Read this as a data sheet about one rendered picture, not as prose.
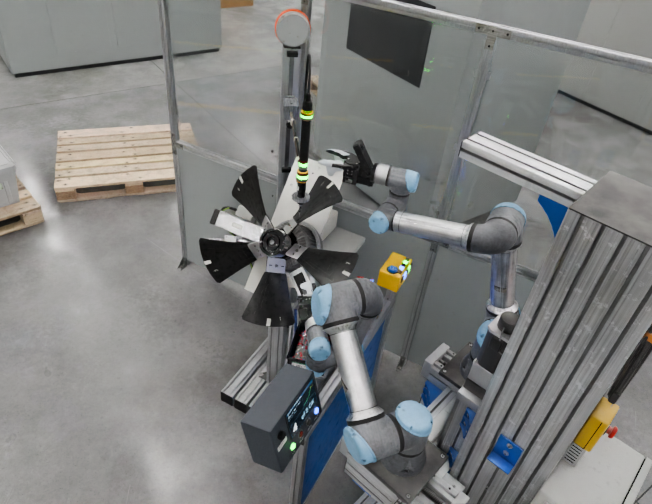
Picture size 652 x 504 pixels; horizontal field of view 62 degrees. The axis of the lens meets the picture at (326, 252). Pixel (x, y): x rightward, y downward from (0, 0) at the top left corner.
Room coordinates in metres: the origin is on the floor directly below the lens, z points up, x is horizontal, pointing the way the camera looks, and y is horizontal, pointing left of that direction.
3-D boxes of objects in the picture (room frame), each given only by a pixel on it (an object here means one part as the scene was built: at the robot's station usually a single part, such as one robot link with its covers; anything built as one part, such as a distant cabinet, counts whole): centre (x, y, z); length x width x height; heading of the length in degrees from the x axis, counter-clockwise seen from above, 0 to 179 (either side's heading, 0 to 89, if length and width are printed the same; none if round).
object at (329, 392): (1.55, -0.17, 0.82); 0.90 x 0.04 x 0.08; 156
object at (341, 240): (2.34, 0.01, 0.85); 0.36 x 0.24 x 0.03; 66
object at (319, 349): (1.29, -0.01, 1.18); 0.11 x 0.08 x 0.09; 13
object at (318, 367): (1.30, -0.03, 1.08); 0.11 x 0.08 x 0.11; 117
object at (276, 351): (1.94, 0.20, 0.46); 0.09 x 0.05 x 0.91; 66
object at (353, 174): (1.74, -0.09, 1.63); 0.12 x 0.08 x 0.09; 76
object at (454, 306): (2.44, -0.17, 0.50); 2.59 x 0.03 x 0.91; 66
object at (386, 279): (1.91, -0.33, 1.02); 0.16 x 0.10 x 0.11; 156
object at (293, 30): (2.49, 0.26, 1.88); 0.16 x 0.07 x 0.16; 101
